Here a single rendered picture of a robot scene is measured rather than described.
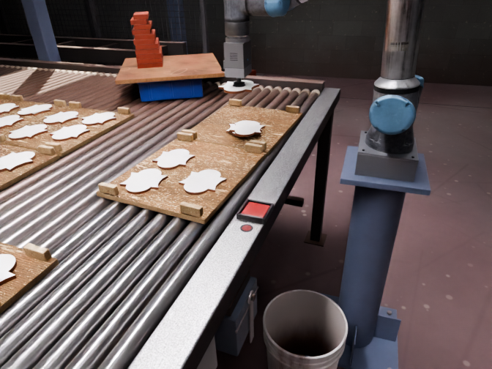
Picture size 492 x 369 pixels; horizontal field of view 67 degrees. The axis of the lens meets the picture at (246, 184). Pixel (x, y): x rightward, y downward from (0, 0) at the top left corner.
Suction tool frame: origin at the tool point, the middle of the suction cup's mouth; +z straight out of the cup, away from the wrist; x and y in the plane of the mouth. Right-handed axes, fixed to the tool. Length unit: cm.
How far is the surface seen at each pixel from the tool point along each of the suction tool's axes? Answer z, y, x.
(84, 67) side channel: 18, -86, -133
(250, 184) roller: 20.6, 25.7, 11.2
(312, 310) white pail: 84, 11, 32
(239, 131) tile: 15.9, -1.8, -1.2
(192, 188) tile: 17.6, 36.6, -2.1
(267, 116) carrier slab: 18.4, -25.7, 3.3
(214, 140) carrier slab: 18.4, 2.2, -9.1
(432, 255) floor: 112, -73, 90
